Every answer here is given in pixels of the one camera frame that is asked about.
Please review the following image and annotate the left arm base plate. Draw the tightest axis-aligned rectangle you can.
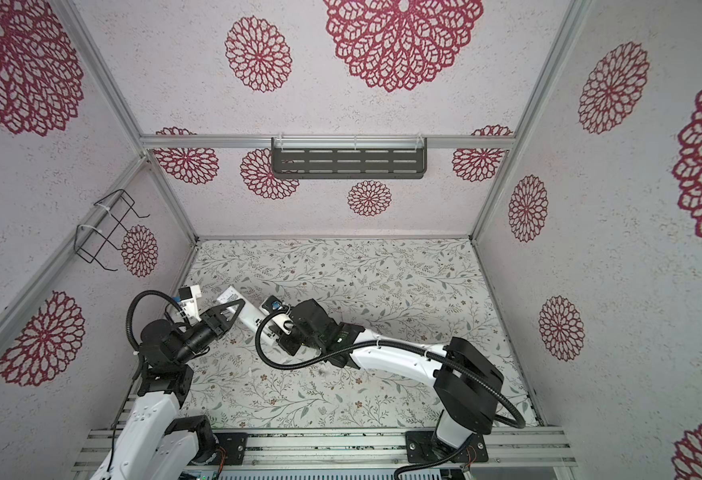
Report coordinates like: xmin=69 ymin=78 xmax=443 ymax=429
xmin=211 ymin=432 xmax=249 ymax=467

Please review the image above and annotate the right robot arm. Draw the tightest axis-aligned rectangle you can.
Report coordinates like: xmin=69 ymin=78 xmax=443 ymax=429
xmin=266 ymin=300 xmax=504 ymax=447

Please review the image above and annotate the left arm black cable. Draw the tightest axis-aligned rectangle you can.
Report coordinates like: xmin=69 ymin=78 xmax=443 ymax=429
xmin=125 ymin=290 xmax=185 ymax=352

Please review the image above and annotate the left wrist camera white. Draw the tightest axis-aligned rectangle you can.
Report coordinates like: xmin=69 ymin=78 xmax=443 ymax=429
xmin=178 ymin=285 xmax=202 ymax=325

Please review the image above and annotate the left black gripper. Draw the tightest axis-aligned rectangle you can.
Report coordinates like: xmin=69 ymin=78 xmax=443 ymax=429
xmin=175 ymin=299 xmax=245 ymax=366

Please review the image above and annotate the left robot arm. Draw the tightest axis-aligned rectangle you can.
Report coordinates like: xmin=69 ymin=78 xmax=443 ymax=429
xmin=92 ymin=290 xmax=246 ymax=479

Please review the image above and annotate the black wire wall rack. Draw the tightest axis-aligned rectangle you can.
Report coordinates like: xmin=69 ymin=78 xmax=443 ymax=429
xmin=73 ymin=189 xmax=150 ymax=272

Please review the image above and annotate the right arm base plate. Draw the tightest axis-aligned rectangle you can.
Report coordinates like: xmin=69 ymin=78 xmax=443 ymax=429
xmin=405 ymin=430 xmax=489 ymax=464

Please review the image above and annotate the aluminium front rail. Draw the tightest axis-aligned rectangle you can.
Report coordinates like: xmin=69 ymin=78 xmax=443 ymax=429
xmin=71 ymin=427 xmax=579 ymax=472

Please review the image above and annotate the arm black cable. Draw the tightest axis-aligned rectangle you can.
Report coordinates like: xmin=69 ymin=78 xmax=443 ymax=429
xmin=253 ymin=308 xmax=527 ymax=430
xmin=125 ymin=290 xmax=185 ymax=352

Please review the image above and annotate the white remote control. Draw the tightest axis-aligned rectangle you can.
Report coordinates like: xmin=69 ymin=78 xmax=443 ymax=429
xmin=216 ymin=286 xmax=290 ymax=346

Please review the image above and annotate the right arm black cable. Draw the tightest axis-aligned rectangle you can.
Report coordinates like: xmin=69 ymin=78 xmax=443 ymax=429
xmin=253 ymin=308 xmax=527 ymax=430

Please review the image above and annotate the dark grey wall shelf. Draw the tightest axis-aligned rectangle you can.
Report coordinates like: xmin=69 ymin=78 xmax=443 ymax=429
xmin=270 ymin=137 xmax=428 ymax=180

